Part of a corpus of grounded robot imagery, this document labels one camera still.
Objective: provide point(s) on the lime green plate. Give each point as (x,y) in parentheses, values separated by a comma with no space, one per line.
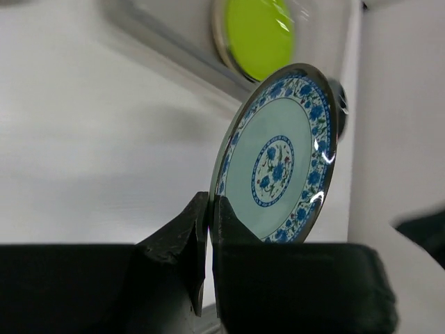
(253,38)

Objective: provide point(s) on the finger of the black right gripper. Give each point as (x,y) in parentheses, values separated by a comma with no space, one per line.
(426,231)

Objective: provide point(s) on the large blue floral plate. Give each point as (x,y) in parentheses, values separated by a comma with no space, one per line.
(276,161)

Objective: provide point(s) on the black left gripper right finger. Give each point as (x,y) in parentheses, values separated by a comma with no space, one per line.
(298,287)

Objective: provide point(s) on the clear plastic bin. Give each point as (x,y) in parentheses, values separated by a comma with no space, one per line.
(181,31)

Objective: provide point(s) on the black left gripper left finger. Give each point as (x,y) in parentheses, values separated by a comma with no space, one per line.
(154,286)

